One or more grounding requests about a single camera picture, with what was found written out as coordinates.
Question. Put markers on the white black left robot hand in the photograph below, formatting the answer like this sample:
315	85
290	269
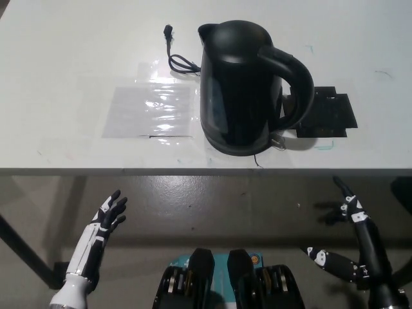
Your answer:
87	248

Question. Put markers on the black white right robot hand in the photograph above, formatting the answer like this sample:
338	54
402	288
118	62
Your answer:
370	244

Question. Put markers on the black electric kettle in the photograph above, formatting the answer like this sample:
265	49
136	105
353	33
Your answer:
238	96

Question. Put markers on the black slanted table leg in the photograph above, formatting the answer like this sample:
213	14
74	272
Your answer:
29	251

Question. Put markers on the black rounded object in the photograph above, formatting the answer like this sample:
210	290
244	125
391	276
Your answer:
404	191

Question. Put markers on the black flat mat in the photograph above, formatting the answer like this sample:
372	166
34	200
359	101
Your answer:
331	112

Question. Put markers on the thin black thread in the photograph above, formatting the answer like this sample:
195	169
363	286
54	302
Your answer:
257	161

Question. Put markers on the large clear plastic sheet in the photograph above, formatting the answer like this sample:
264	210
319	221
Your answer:
148	112

